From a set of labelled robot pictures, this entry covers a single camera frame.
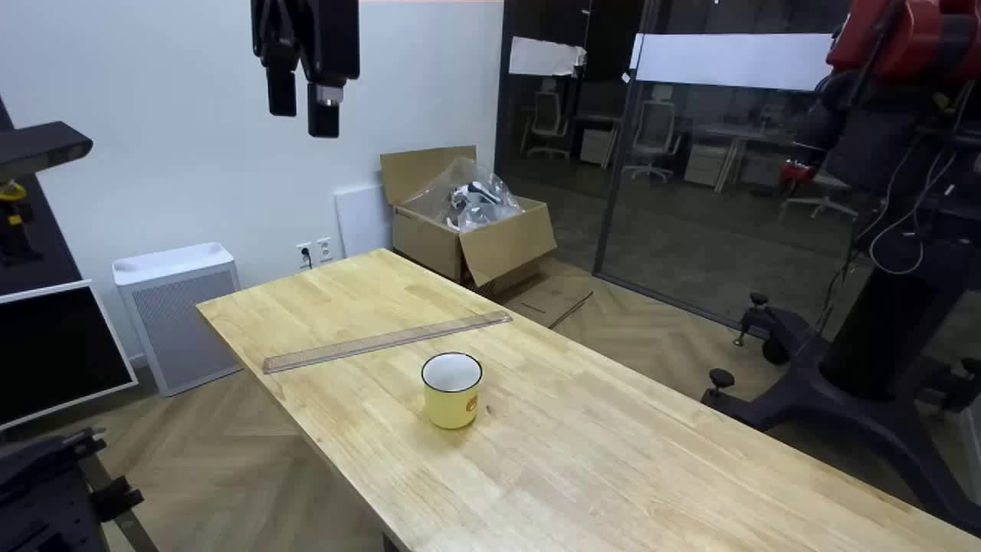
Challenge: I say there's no white wall outlet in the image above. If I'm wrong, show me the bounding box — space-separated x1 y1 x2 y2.
294 233 337 272

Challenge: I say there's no yellow enamel cup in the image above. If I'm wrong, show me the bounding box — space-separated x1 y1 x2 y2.
416 351 486 433

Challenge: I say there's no white flat panel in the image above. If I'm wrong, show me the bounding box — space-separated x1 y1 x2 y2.
330 181 395 260

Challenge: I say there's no white office chair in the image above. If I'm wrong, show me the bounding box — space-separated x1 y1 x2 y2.
622 99 682 188
521 81 575 165

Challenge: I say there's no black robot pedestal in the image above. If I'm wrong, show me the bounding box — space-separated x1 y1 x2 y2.
702 86 981 538

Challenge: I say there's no white air purifier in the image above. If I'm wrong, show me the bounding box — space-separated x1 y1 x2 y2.
110 238 246 399

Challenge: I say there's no black panel with white frame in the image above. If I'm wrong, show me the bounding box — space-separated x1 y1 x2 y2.
0 276 140 436

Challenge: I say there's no white office desk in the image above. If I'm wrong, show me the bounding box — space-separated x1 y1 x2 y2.
681 120 782 196

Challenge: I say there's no open cardboard box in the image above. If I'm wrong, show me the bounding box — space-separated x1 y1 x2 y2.
378 143 561 295

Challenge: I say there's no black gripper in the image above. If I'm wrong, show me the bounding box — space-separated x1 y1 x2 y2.
248 0 360 142

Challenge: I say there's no red office chair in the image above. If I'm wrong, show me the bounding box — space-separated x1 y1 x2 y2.
777 160 860 224

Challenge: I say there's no crumpled clear plastic wrap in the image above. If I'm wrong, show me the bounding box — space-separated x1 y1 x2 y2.
426 165 523 233

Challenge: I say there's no black metal stand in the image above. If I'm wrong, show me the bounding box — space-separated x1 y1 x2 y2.
0 425 158 552

